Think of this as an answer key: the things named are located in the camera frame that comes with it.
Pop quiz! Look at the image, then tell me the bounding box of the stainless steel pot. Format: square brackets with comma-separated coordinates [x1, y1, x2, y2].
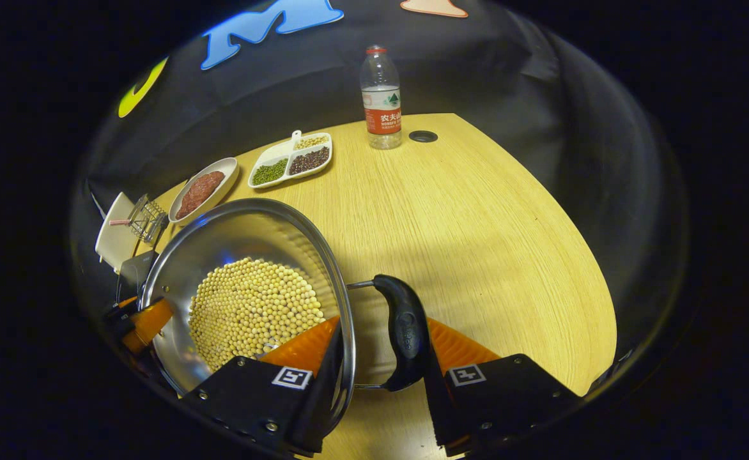
[138, 198, 433, 410]

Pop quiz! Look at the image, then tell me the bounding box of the metal wire rack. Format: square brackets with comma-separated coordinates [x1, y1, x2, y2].
[128, 194, 169, 244]

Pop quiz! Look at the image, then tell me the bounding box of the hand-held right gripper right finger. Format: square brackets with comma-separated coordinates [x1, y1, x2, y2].
[421, 316, 584, 457]

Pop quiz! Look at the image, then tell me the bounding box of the white oval plate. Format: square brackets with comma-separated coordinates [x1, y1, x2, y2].
[169, 157, 240, 226]

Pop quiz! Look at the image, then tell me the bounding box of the white toaster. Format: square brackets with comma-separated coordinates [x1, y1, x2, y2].
[95, 192, 136, 273]

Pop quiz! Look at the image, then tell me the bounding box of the white divided bean dish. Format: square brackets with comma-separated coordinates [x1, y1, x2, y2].
[248, 131, 333, 189]

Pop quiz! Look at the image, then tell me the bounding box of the black induction cooktop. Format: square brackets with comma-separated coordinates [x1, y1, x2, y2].
[116, 250, 159, 302]

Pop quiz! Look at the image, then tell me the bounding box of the plastic water bottle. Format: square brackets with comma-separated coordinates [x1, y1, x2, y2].
[360, 45, 403, 150]

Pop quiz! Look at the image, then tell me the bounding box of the brown meat piece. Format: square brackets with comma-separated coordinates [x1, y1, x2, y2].
[175, 190, 206, 220]
[197, 171, 226, 196]

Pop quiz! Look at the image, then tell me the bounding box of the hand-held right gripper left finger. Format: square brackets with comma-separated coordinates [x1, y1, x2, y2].
[183, 316, 356, 457]

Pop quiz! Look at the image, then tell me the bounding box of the pile of soybeans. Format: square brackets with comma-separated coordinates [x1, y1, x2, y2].
[188, 257, 325, 372]

